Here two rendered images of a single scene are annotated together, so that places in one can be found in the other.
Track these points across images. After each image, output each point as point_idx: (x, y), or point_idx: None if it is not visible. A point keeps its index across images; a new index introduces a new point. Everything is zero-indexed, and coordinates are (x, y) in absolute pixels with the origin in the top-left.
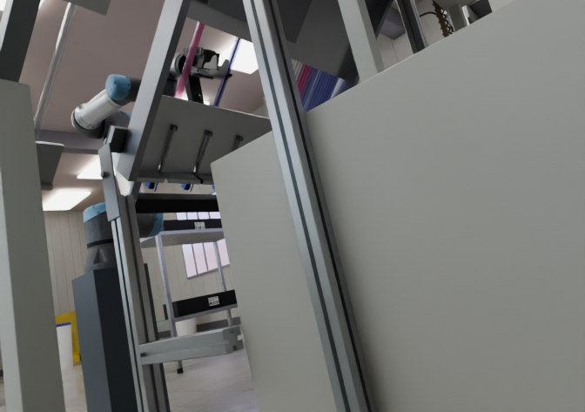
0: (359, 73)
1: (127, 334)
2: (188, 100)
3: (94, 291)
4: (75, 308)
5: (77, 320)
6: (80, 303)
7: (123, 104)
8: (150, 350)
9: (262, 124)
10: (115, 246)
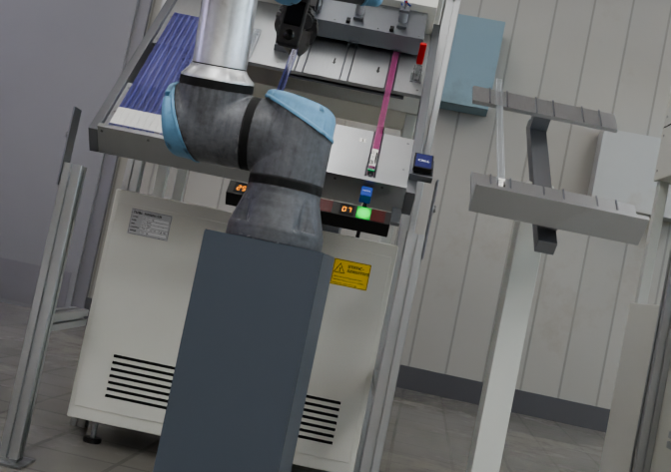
0: (390, 242)
1: (397, 374)
2: (367, 131)
3: (326, 295)
4: (311, 316)
5: (306, 342)
6: (316, 309)
7: None
8: None
9: None
10: (415, 285)
